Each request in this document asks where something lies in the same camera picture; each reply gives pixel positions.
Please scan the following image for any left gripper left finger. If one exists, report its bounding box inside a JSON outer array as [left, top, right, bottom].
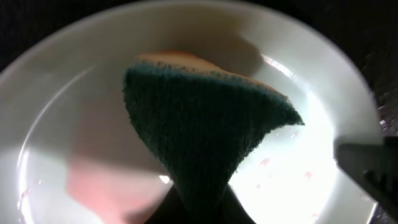
[[145, 186, 187, 224]]

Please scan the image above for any round black serving tray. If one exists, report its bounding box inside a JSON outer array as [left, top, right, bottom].
[[1, 1, 397, 135]]

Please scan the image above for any green yellow sponge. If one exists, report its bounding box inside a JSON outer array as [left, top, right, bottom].
[[123, 52, 303, 223]]

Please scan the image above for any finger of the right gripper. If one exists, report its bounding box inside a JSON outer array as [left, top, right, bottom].
[[334, 136, 397, 220]]

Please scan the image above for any light blue plate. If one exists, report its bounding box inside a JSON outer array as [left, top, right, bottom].
[[1, 1, 382, 223]]

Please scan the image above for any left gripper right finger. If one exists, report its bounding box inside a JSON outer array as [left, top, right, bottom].
[[219, 186, 256, 224]]

